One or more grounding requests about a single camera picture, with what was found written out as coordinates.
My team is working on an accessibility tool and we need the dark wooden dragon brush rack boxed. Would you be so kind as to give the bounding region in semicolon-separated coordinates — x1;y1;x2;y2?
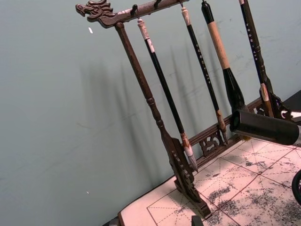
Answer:
75;0;301;220

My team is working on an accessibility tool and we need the white red-grid calligraphy mat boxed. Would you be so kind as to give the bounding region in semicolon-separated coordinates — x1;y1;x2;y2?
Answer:
117;136;301;226

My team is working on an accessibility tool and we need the black printed brush, tan ferrule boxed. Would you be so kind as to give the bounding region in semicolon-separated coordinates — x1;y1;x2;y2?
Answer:
238;0;275;116

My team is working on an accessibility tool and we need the black round object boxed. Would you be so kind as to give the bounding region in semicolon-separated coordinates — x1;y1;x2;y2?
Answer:
291;169;301;206

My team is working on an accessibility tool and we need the black cylinder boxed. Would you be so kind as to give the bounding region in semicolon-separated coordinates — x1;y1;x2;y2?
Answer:
229;109;300;146

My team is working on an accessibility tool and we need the thin black brush, brown tip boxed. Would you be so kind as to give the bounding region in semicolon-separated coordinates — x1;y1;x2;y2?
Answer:
180;6;229;145

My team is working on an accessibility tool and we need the black brush with grey-white tip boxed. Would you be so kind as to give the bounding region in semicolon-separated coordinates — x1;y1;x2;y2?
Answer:
137;18;198;173

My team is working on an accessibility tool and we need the large beige-handled black brush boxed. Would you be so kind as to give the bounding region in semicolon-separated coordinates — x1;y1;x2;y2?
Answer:
201;0;250;114

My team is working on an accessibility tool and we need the black table cloth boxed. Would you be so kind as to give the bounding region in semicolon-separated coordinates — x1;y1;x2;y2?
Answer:
281;89;301;123

